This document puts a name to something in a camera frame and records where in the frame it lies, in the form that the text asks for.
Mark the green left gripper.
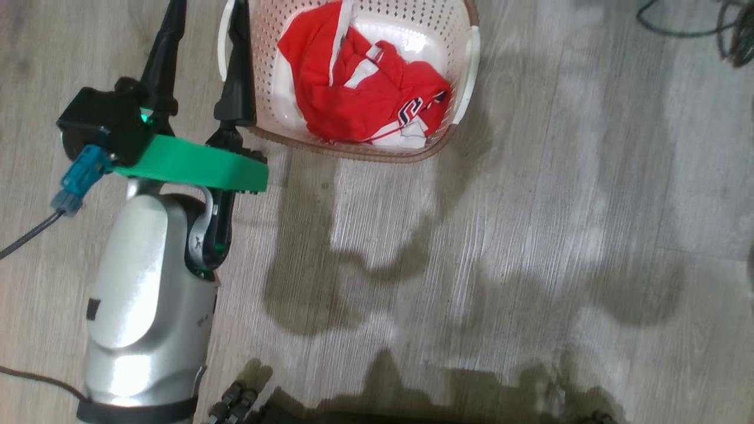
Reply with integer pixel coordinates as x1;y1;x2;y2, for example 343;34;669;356
112;0;270;194

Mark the red garment with white stripe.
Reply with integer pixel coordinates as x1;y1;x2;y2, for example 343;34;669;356
277;0;392;141

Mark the cream perforated laundry basket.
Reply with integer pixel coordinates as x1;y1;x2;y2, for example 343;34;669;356
217;0;481;164

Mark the blue left cable connector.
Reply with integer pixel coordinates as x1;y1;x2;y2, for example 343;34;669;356
51;145;114;218

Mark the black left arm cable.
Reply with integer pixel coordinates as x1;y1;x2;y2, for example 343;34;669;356
0;210;64;261

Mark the dark floor cable bundle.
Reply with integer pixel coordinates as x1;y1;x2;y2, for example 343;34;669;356
635;0;754;69

